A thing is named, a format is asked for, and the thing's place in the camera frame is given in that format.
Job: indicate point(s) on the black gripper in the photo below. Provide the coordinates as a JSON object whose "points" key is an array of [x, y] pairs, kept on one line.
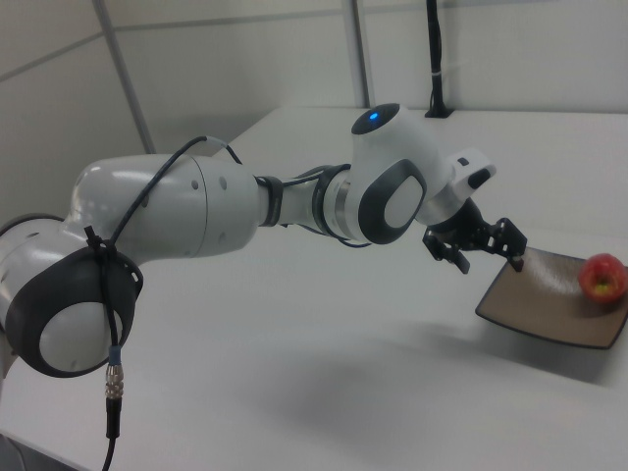
{"points": [[483, 228]]}

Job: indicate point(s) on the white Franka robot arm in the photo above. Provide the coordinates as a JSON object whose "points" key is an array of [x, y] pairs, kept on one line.
{"points": [[196, 216]]}

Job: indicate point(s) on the black camera pole with clamp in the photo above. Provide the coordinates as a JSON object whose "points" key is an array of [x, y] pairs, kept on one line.
{"points": [[435, 59]]}

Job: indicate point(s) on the brown square ceramic plate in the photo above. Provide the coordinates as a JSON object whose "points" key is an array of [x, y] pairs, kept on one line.
{"points": [[535, 304]]}

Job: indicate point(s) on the red apple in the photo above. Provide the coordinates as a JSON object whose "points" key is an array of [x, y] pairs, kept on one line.
{"points": [[602, 278]]}

